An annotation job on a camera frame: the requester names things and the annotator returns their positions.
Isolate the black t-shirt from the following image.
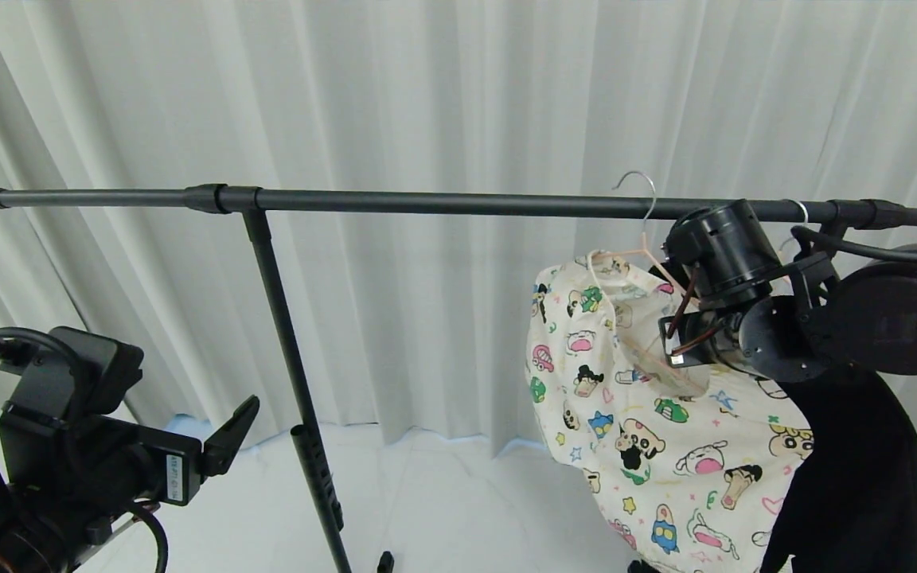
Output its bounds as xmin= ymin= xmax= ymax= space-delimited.
xmin=759 ymin=362 xmax=917 ymax=573

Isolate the cream printed garment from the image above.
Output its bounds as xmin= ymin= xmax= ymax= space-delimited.
xmin=526 ymin=253 xmax=816 ymax=573

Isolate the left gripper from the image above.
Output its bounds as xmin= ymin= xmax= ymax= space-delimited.
xmin=68 ymin=396 xmax=260 ymax=510

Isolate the white curtain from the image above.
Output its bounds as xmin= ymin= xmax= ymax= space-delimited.
xmin=0 ymin=0 xmax=917 ymax=510

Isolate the black clothes rack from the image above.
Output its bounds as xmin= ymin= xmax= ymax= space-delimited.
xmin=0 ymin=185 xmax=917 ymax=573

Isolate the pink clothes hanger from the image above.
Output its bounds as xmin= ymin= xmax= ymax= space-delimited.
xmin=586 ymin=171 xmax=690 ymax=295
xmin=777 ymin=199 xmax=811 ymax=255

